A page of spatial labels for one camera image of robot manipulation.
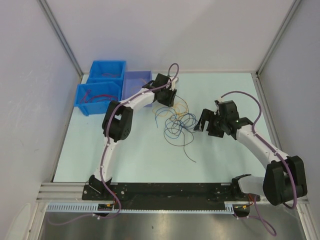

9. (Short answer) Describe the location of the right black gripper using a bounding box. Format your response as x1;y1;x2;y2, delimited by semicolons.
193;108;227;138

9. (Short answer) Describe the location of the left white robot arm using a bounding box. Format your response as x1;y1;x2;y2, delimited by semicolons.
88;73;179;200

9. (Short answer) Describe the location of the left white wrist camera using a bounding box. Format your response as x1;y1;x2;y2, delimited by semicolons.
169;77;179;91

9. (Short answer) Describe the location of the rear blue plastic bin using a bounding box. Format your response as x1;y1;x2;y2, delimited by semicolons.
88;60;127;80

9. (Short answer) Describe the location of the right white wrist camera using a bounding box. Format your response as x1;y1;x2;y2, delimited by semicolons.
214;97;225;105

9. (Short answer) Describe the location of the lavender plastic tray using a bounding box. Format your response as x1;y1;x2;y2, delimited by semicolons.
121;70;152;101

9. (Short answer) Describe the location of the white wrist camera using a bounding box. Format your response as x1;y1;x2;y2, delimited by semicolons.
214;97;225;105
169;77;179;91

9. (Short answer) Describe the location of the orange cable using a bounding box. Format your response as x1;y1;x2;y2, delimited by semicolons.
153;99;188;118

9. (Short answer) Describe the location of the front blue plastic bin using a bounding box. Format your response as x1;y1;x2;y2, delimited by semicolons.
74;82;123;116

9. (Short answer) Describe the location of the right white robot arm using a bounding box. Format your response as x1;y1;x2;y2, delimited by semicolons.
194;100;308;206

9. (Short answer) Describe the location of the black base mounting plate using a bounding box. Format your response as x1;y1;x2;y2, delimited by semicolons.
81;181;261;211

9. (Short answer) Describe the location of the grey slotted cable duct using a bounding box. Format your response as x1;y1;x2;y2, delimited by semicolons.
46;202;251;215

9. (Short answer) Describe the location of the blue plastic bin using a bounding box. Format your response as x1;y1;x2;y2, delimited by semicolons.
74;82;123;116
88;60;127;80

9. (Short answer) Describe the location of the dark red cable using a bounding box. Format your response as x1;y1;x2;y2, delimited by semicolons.
79;90;106;104

